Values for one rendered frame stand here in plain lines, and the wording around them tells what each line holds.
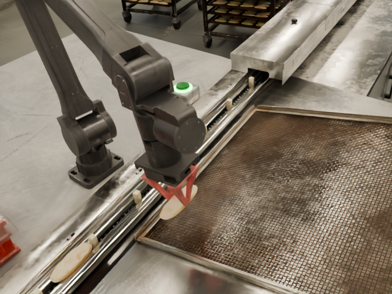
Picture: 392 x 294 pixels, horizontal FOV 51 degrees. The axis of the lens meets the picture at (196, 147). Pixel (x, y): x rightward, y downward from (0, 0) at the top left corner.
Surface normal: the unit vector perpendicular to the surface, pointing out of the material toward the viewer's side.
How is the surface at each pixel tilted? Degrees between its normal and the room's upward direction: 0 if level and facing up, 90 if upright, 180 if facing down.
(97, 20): 20
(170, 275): 10
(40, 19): 68
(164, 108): 4
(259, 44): 0
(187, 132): 82
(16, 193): 0
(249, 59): 90
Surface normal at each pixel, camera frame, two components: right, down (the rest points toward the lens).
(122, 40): 0.16, -0.59
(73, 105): 0.58, 0.10
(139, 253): -0.22, -0.82
